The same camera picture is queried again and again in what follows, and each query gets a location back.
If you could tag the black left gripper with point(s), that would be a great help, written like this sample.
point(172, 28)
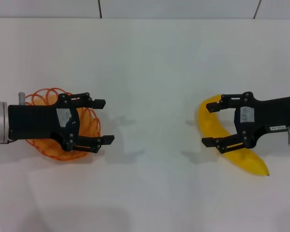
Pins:
point(31, 120)

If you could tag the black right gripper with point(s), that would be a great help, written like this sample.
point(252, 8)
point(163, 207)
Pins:
point(273, 113)

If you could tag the yellow banana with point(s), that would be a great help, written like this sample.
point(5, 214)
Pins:
point(244, 159)

